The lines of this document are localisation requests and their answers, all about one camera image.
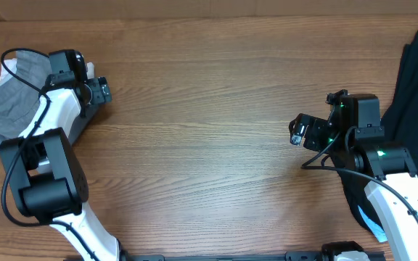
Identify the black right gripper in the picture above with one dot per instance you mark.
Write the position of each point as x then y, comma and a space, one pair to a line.
311, 131

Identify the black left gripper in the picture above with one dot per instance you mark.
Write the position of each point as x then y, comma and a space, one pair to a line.
99, 90

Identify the grey shorts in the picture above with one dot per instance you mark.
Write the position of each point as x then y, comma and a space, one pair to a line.
13, 101

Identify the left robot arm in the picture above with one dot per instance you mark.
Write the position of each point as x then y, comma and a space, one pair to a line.
43, 173

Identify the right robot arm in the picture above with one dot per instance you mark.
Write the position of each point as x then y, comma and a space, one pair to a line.
383, 170

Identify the light blue cloth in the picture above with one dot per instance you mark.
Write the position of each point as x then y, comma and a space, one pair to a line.
376, 229

